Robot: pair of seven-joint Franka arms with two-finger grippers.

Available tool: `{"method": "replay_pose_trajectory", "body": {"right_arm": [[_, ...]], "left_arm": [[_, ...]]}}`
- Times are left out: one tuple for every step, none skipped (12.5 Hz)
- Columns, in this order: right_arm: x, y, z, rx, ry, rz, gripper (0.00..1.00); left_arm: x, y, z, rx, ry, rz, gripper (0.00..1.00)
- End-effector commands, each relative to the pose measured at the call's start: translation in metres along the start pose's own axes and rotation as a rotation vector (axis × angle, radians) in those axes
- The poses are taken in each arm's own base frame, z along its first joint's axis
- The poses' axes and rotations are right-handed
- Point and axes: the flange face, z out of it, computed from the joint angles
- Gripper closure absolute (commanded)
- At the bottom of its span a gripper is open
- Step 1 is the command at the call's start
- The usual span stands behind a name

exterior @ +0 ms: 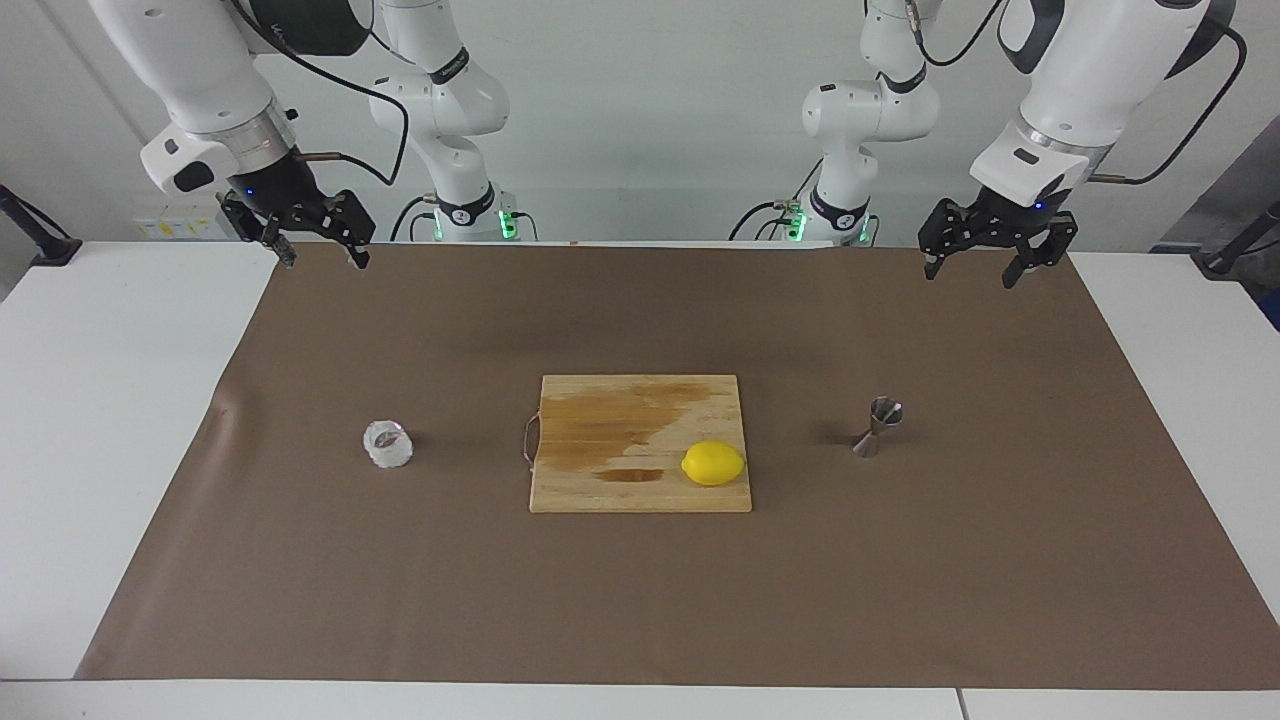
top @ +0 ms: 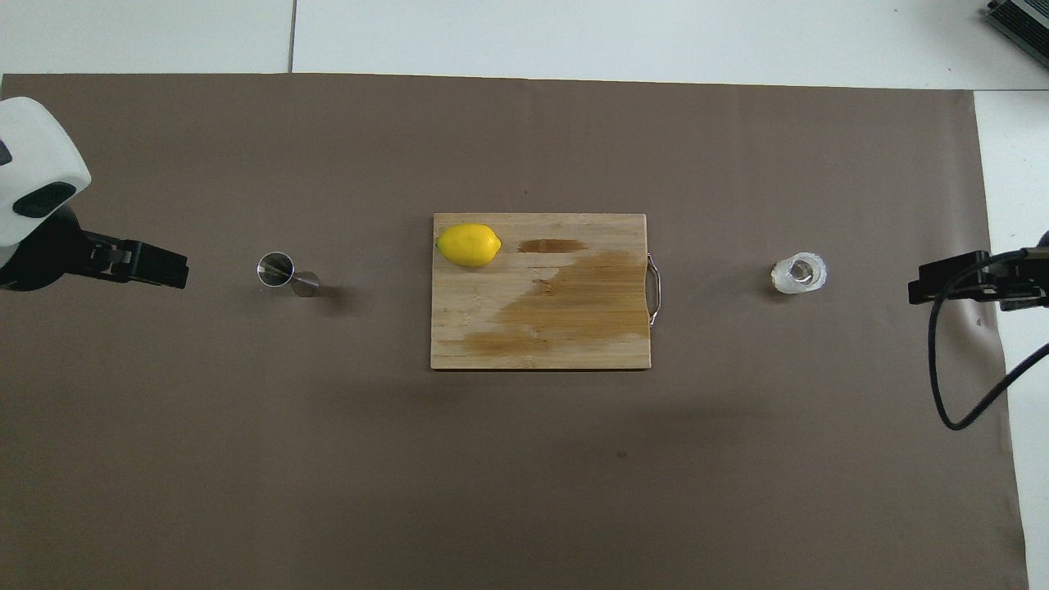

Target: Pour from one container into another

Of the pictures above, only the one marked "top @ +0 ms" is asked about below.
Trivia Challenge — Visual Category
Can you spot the grey ribbed device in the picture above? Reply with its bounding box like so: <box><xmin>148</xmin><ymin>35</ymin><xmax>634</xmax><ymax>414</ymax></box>
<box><xmin>983</xmin><ymin>0</ymin><xmax>1049</xmax><ymax>58</ymax></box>

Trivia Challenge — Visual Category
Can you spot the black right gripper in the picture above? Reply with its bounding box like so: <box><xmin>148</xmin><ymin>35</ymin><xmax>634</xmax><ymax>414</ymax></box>
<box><xmin>907</xmin><ymin>232</ymin><xmax>1049</xmax><ymax>312</ymax></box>

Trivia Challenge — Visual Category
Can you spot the brown paper table mat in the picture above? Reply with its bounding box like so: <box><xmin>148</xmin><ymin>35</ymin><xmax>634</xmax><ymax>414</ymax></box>
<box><xmin>0</xmin><ymin>72</ymin><xmax>1030</xmax><ymax>590</ymax></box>

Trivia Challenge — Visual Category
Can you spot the clear textured glass cup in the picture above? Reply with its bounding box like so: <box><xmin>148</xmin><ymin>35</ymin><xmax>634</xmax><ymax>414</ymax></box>
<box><xmin>770</xmin><ymin>252</ymin><xmax>829</xmax><ymax>295</ymax></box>

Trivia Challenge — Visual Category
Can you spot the yellow lemon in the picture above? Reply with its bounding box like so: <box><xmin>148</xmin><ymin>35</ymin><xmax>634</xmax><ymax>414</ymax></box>
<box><xmin>435</xmin><ymin>223</ymin><xmax>502</xmax><ymax>268</ymax></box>

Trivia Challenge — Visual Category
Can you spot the steel double jigger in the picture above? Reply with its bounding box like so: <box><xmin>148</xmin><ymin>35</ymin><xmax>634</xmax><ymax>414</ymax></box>
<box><xmin>257</xmin><ymin>252</ymin><xmax>321</xmax><ymax>298</ymax></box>

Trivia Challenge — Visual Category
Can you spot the wooden cutting board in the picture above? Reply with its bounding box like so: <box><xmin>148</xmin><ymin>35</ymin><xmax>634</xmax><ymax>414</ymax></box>
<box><xmin>431</xmin><ymin>213</ymin><xmax>653</xmax><ymax>371</ymax></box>

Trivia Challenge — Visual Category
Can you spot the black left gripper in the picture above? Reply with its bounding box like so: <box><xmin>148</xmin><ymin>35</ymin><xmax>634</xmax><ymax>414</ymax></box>
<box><xmin>0</xmin><ymin>205</ymin><xmax>190</xmax><ymax>293</ymax></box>

